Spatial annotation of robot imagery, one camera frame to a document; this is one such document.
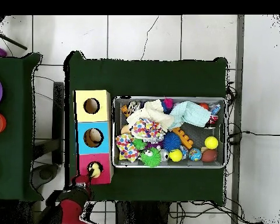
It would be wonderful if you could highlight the green fuzzy toy with eyes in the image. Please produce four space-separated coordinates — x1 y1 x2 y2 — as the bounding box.
139 147 162 168

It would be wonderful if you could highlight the cream waffle cloth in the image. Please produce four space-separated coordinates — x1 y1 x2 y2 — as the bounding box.
126 99 176 132

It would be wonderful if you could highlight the orange plastic grid tray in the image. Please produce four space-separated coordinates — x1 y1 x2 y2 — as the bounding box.
172 127 195 149

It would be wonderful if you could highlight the wooden box with three holes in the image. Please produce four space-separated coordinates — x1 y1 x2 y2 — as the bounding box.
73 90 114 186

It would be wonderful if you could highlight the grey rounded floor object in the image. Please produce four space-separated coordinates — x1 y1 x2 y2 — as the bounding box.
31 163 60 190

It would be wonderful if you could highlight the dark green tablecloth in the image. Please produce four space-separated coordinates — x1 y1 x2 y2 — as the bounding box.
64 50 229 206
0 52 44 202

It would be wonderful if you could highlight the yellow ball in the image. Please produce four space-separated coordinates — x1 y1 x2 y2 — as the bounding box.
204 135 219 149
168 149 183 163

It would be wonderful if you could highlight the blue spiky ball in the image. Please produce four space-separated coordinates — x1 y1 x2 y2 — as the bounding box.
162 132 182 152

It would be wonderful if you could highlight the blue globe print ball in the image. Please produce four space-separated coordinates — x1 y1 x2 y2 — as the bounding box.
188 148 203 162

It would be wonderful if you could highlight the mint green cloth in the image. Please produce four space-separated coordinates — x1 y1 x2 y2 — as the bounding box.
169 100 212 128

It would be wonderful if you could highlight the black tripod leg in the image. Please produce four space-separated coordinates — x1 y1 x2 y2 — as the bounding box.
0 29 28 51

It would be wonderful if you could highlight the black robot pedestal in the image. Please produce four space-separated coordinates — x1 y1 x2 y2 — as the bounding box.
115 201 172 224

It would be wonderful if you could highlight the silver wire mesh bin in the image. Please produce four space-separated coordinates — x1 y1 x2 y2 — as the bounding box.
111 95 228 170

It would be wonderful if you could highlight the black cable with plug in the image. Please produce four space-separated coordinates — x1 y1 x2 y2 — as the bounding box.
227 122 280 145

